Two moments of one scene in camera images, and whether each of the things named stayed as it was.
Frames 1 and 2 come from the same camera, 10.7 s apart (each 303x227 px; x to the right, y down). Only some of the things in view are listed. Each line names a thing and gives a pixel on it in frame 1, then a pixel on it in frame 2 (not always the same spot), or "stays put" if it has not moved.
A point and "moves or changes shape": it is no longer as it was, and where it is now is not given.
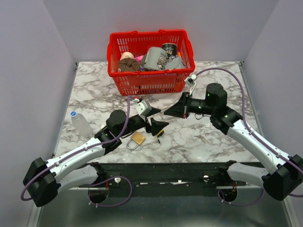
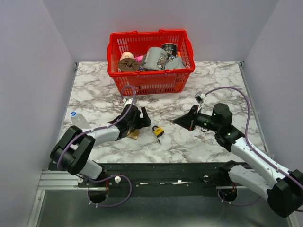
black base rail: (164, 175) stays put
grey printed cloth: (155, 59) stays put
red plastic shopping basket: (148, 82) stays put
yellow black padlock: (159, 135) stays put
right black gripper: (182, 109) → (189, 120)
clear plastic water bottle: (81, 124) stays put
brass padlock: (137, 138) moves or changes shape
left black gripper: (156, 126) → (145, 122)
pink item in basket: (139, 58) stays put
